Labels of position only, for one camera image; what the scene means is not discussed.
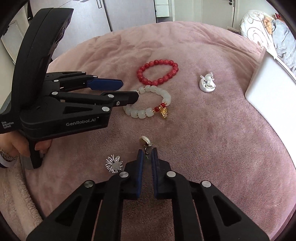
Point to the white patterned pillow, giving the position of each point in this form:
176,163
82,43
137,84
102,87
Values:
252,27

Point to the silver white hair clip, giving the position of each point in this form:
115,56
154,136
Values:
205,87

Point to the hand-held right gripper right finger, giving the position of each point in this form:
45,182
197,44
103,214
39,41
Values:
154,176

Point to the grey wardrobe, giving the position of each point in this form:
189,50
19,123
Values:
92,14

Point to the beige fluffy blanket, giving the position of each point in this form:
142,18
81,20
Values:
13,197

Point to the silver spider brooch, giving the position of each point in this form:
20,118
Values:
114,165

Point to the grey plush blanket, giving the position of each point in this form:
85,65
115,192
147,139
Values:
283,39

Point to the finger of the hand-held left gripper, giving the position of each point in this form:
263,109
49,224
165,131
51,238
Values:
124,97
106,84

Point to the white wardrobe drawer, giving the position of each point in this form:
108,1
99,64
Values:
164,1
163,10

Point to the red dotted bow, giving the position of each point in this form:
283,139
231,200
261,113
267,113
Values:
276,16

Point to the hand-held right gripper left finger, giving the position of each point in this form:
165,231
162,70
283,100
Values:
139,176

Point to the white door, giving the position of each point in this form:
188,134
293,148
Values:
196,9

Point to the person's left hand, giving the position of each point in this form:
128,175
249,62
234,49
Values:
13,144

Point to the white plastic storage box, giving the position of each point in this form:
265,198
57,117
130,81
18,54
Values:
272,92

